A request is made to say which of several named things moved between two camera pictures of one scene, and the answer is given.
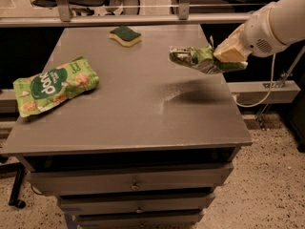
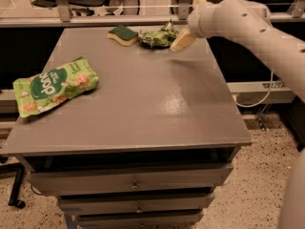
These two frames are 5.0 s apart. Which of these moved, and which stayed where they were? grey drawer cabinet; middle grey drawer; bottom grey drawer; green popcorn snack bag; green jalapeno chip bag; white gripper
Moved: white gripper; green jalapeno chip bag
Stayed: grey drawer cabinet; middle grey drawer; green popcorn snack bag; bottom grey drawer
